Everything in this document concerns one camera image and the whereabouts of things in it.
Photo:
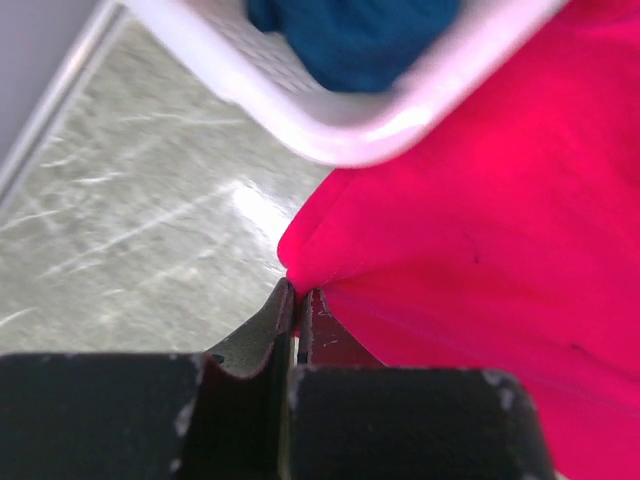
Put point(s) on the pink red t shirt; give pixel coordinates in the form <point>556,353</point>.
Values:
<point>508,238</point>

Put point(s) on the dark blue t shirt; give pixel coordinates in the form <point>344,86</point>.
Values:
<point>355,46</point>

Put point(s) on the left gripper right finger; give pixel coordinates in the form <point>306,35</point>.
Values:
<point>321,340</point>

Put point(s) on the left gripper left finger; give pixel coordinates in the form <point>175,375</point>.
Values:
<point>238,416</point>

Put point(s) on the white plastic laundry basket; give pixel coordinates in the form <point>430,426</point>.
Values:
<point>260,74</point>

